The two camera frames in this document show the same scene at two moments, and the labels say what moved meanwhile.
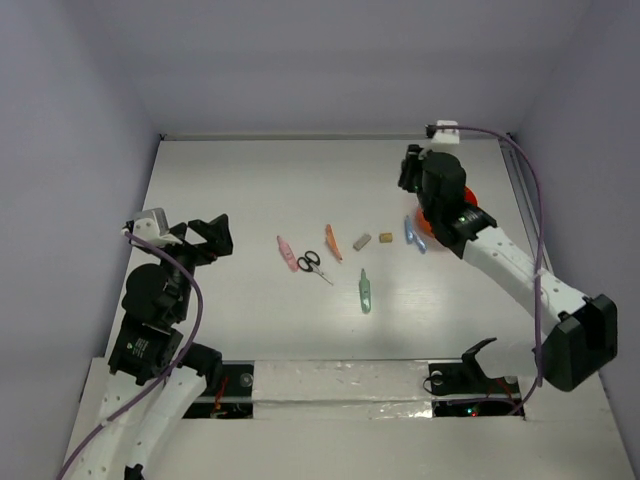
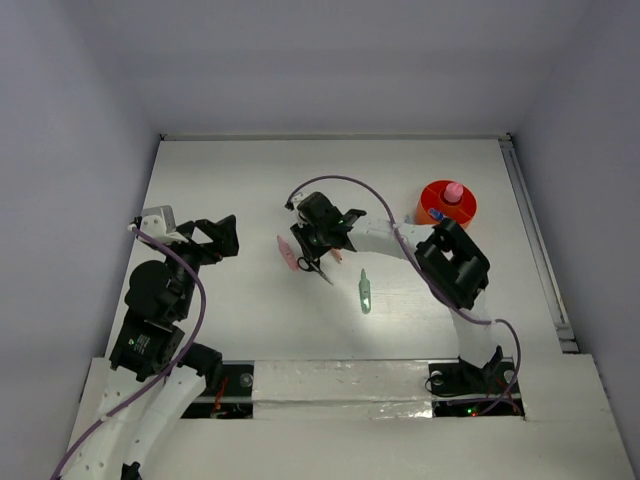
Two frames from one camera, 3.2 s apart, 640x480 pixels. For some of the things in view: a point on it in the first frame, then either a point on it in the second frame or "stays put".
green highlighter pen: x=365 y=293 stays put
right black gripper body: x=411 y=171 -> x=317 y=232
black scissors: x=309 y=263 stays put
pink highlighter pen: x=287 y=254 stays put
